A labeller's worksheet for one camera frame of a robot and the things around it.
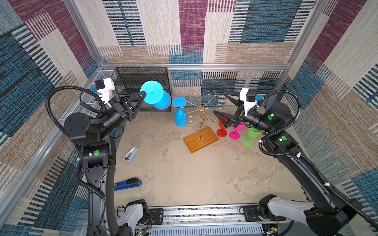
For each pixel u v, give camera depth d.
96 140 0.39
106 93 0.44
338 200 0.38
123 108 0.41
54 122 0.43
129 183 0.81
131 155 0.93
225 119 0.50
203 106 0.78
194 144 0.99
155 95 0.48
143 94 0.47
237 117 0.49
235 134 1.02
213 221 0.73
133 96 0.47
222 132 1.05
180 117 0.84
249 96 0.45
